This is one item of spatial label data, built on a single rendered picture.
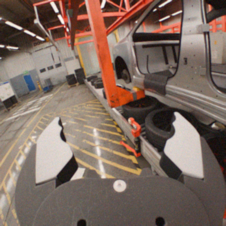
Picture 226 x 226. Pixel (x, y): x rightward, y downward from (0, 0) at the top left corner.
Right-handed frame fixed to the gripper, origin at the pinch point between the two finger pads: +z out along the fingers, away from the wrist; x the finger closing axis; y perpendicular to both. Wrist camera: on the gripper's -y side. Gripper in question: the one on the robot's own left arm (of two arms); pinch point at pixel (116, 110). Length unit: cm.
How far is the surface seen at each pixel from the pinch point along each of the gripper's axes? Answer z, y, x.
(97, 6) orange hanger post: 149, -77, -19
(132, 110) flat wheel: 132, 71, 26
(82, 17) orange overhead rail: 497, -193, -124
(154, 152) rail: 58, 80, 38
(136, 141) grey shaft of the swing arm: 82, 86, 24
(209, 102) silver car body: 56, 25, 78
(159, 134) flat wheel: 71, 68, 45
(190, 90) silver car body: 76, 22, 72
